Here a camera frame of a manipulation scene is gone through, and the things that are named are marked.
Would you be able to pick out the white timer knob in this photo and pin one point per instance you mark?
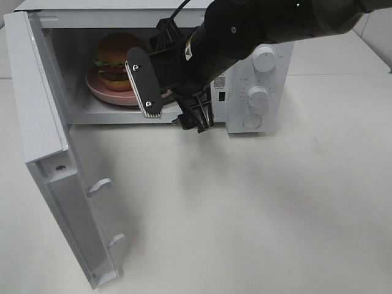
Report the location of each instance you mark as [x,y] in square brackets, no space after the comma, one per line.
[258,97]

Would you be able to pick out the white warning label sticker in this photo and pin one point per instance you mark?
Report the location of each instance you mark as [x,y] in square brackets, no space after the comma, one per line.
[219,83]

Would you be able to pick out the pink round plate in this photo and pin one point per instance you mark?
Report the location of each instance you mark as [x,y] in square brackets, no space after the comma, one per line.
[100,91]

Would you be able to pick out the white microwave oven body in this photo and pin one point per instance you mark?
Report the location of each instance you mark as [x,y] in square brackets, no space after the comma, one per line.
[77,27]

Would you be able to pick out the white microwave door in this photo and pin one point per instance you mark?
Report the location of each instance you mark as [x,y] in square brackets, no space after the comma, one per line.
[49,151]

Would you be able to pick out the burger with lettuce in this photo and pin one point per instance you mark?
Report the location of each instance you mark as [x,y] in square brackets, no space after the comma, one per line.
[110,59]

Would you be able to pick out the upper white power knob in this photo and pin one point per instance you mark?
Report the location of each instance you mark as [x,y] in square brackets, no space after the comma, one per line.
[264,59]

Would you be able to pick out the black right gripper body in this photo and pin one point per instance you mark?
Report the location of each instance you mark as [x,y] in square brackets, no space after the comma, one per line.
[189,70]

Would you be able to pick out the round white door button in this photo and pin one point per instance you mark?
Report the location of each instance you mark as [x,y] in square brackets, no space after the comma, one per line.
[252,121]

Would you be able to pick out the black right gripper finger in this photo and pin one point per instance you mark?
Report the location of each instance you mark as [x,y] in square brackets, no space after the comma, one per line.
[169,36]
[197,110]

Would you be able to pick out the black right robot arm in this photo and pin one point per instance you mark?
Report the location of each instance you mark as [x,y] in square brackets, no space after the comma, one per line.
[230,32]

